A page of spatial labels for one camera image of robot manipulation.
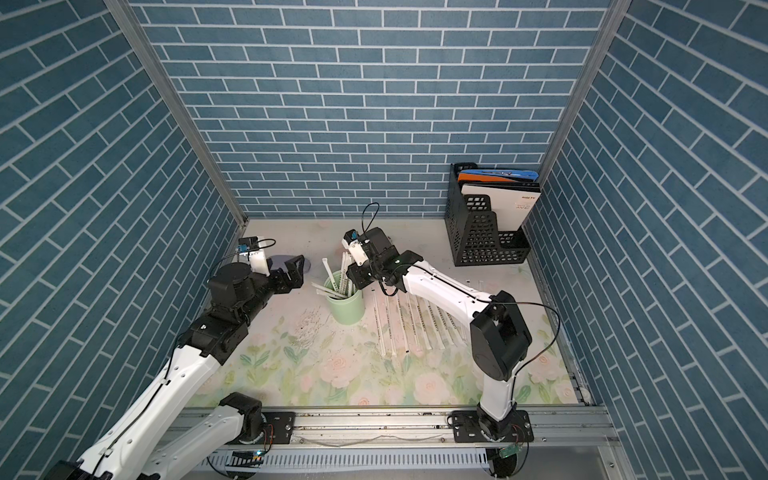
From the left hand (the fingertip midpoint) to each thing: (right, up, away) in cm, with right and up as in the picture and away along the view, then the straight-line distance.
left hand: (296, 259), depth 73 cm
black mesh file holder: (+48, +7, +18) cm, 52 cm away
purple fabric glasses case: (-1, 0, -8) cm, 8 cm away
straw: (+19, -18, +20) cm, 33 cm away
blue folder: (+67, +26, +21) cm, 75 cm away
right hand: (+13, -4, +11) cm, 17 cm away
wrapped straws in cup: (+9, -10, +15) cm, 20 cm away
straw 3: (+27, -21, +19) cm, 39 cm away
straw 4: (+30, -20, +20) cm, 41 cm away
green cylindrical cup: (+10, -16, +13) cm, 23 cm away
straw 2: (+23, -22, +18) cm, 36 cm away
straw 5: (+38, -21, +18) cm, 47 cm away
